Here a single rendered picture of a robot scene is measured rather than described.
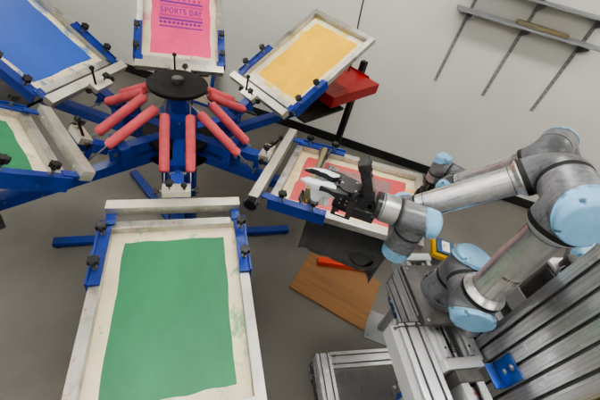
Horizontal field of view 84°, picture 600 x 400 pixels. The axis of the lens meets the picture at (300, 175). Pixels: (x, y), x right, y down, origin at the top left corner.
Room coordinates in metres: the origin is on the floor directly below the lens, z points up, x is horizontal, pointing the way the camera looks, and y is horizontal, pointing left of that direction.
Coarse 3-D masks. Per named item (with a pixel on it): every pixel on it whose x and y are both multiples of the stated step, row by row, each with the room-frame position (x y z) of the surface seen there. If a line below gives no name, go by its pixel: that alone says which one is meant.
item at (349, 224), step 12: (336, 156) 1.70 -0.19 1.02; (348, 156) 1.71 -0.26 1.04; (288, 168) 1.47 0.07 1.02; (384, 168) 1.67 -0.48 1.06; (396, 168) 1.69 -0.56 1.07; (420, 180) 1.61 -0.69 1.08; (276, 192) 1.26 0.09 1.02; (336, 216) 1.17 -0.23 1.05; (348, 228) 1.14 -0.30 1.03; (360, 228) 1.13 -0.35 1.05; (372, 228) 1.15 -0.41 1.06
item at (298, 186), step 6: (300, 180) 1.43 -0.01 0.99; (294, 186) 1.37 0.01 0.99; (300, 186) 1.38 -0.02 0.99; (294, 192) 1.32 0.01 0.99; (300, 192) 1.33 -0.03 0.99; (288, 198) 1.27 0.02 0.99; (294, 198) 1.27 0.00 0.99; (330, 198) 1.33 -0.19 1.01; (318, 204) 1.26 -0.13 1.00; (330, 204) 1.28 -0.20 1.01; (330, 210) 1.24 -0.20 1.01; (372, 222) 1.22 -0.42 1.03; (378, 222) 1.23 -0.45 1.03
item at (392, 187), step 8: (312, 160) 1.64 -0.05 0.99; (304, 168) 1.55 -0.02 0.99; (344, 168) 1.63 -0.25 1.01; (304, 176) 1.48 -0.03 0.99; (352, 176) 1.56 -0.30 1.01; (360, 176) 1.58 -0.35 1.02; (376, 176) 1.61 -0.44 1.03; (376, 184) 1.53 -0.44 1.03; (384, 184) 1.55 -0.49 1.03; (392, 184) 1.57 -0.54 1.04; (400, 184) 1.58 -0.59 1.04; (376, 192) 1.46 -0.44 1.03; (384, 192) 1.48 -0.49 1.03; (392, 192) 1.49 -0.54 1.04
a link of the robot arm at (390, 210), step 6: (390, 198) 0.64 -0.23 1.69; (396, 198) 0.64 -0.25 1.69; (384, 204) 0.62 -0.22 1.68; (390, 204) 0.62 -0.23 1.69; (396, 204) 0.62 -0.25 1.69; (384, 210) 0.61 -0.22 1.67; (390, 210) 0.61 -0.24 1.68; (396, 210) 0.61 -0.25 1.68; (378, 216) 0.61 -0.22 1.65; (384, 216) 0.60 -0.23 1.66; (390, 216) 0.60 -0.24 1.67; (396, 216) 0.60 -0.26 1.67; (384, 222) 0.61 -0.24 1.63; (390, 222) 0.60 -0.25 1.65
